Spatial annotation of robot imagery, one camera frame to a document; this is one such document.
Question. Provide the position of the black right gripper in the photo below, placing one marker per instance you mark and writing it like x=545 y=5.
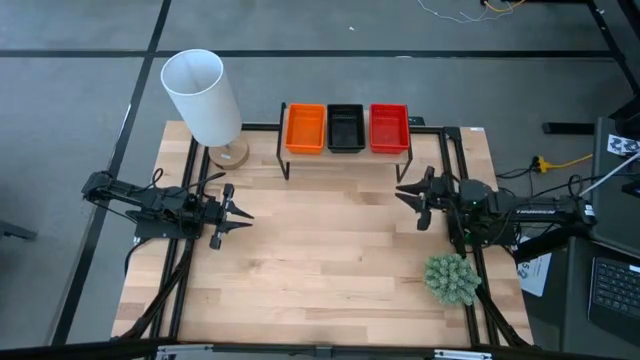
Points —
x=440 y=195

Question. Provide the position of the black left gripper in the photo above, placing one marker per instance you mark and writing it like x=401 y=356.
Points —
x=217 y=220

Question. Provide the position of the red plastic slotted basket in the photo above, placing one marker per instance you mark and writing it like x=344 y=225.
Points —
x=389 y=130

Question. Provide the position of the black plastic slotted basket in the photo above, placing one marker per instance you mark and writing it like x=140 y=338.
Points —
x=346 y=130

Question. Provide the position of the orange plastic slotted basket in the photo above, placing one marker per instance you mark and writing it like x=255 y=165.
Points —
x=305 y=129

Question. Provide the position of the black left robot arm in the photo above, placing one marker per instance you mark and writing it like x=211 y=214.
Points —
x=150 y=197

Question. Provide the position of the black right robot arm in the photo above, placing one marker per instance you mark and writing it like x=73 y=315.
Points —
x=535 y=212

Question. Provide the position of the wooden shelf with black legs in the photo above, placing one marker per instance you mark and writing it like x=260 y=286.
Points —
x=345 y=158

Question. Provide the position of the green artificial plant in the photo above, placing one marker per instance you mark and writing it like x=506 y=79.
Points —
x=451 y=280

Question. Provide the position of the white shade table lamp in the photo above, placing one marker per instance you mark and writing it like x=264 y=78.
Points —
x=200 y=100

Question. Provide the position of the white printed paper sheet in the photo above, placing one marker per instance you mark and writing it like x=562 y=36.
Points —
x=537 y=277

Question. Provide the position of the black front rig beam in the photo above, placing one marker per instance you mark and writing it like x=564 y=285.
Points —
x=320 y=352

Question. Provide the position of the black floor bar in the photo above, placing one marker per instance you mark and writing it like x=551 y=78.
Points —
x=570 y=128

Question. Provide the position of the dark gray side desk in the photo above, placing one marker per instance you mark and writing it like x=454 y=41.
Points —
x=615 y=235

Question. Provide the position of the black and white marker sheet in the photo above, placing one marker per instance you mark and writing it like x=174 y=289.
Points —
x=620 y=145

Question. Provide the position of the dark gray floor foot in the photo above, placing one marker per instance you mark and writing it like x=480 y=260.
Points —
x=15 y=231

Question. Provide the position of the black laptop keyboard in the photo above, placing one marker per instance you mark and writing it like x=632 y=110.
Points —
x=617 y=290

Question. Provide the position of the black metal table frame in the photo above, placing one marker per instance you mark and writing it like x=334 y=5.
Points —
x=451 y=133

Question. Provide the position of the black diagonal frame beam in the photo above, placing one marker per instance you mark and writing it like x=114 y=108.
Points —
x=606 y=35

